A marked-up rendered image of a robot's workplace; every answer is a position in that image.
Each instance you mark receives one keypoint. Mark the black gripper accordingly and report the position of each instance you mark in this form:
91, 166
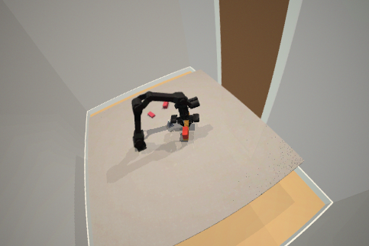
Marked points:
184, 117

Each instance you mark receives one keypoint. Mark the orange bar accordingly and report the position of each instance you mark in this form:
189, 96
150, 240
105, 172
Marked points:
185, 133

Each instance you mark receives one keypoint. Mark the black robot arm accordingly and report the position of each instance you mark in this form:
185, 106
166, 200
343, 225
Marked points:
181, 102

